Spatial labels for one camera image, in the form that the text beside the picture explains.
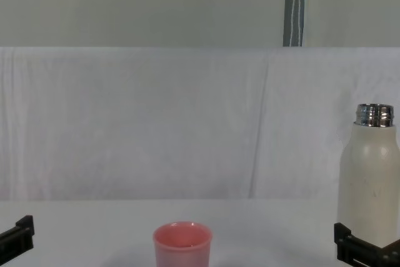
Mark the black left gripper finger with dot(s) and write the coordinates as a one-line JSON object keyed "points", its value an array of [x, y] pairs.
{"points": [[24, 232]]}

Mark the pink cup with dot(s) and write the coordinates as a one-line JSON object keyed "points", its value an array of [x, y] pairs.
{"points": [[182, 251]]}

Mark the white table cloth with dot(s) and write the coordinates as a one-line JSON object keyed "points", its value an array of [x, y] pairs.
{"points": [[93, 235]]}

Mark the grey striped post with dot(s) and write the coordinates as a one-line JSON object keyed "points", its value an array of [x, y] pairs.
{"points": [[294, 4]]}

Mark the cream vacuum bottle steel neck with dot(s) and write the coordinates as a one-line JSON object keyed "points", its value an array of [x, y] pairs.
{"points": [[368, 170]]}

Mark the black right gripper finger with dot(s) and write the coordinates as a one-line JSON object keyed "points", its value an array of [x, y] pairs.
{"points": [[359, 249]]}

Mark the wrinkled white backdrop cloth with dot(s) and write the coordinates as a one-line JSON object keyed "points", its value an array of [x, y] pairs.
{"points": [[156, 123]]}

